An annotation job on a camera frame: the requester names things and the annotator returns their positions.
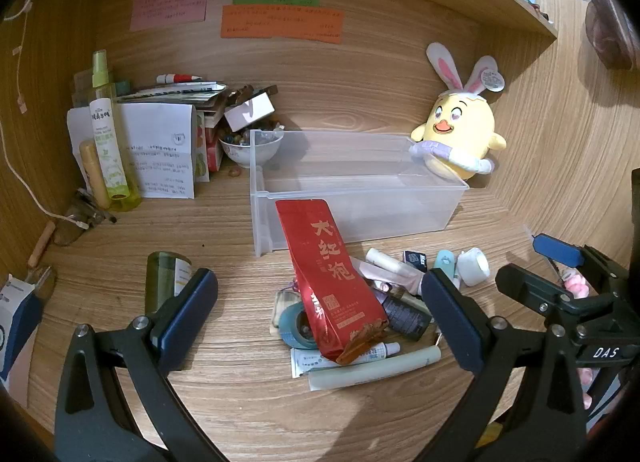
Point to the clear plastic storage bin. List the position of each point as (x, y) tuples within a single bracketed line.
[(350, 192)]

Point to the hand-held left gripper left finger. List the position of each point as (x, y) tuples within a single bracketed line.
[(186, 312)]

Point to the pink paper note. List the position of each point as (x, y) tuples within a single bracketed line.
[(169, 6)]

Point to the stack of booklets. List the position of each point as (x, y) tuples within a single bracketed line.
[(175, 94)]

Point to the small white jar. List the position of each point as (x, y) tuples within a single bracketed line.
[(474, 267)]

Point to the eyeglasses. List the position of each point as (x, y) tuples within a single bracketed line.
[(82, 217)]

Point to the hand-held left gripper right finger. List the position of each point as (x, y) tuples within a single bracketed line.
[(450, 317)]

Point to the small white cardboard box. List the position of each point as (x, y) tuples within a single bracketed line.
[(248, 112)]

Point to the white bowl of beads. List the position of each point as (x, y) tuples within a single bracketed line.
[(240, 149)]

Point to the dark blue small packet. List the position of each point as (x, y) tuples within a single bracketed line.
[(415, 259)]

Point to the orange paper note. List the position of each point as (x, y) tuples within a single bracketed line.
[(281, 23)]

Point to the white paper note box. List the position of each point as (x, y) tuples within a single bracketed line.
[(160, 152)]

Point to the white ointment tube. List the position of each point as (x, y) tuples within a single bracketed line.
[(312, 362)]

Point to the small dark bottle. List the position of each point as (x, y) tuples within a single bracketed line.
[(405, 314)]

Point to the blue tape roll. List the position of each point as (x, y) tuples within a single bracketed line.
[(295, 327)]

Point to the blue and white box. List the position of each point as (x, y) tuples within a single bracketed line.
[(15, 327)]

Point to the brown white tube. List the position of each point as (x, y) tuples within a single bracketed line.
[(390, 282)]

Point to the light blue tube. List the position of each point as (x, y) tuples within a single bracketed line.
[(444, 262)]

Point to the beige lip balm stick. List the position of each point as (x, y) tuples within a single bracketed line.
[(95, 172)]

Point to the red and white marker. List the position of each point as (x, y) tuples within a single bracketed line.
[(177, 78)]

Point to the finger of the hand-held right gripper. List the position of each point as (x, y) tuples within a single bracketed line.
[(557, 249), (525, 287)]

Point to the dark green glass bottle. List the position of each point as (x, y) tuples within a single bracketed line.
[(162, 279)]

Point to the green spray bottle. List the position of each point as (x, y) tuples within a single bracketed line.
[(111, 142)]

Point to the pale green tube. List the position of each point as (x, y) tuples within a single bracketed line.
[(370, 372)]

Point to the yellow chick plush toy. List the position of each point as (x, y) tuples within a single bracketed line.
[(462, 132)]

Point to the colourful fruit print box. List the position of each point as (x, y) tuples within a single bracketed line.
[(205, 152)]

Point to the red foil tea packet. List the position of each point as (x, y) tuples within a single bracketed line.
[(327, 287)]

